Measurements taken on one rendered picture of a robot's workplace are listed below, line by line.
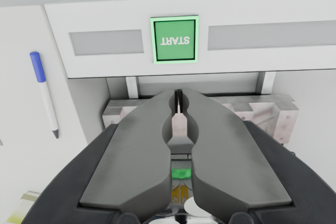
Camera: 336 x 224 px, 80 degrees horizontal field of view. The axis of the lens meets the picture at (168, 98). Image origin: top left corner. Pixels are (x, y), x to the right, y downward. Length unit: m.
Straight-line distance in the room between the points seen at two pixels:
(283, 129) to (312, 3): 0.23
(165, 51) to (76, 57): 0.12
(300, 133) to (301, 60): 0.32
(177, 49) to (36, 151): 0.30
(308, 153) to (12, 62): 0.66
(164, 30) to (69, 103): 0.17
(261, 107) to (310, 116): 0.17
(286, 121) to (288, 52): 0.17
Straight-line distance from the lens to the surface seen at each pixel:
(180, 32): 0.25
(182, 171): 0.49
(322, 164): 0.72
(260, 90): 0.45
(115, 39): 0.27
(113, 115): 0.39
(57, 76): 0.31
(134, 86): 0.41
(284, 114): 0.42
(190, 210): 0.62
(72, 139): 0.37
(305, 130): 0.60
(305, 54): 0.31
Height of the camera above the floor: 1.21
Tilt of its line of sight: 59 degrees down
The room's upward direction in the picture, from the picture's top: 177 degrees counter-clockwise
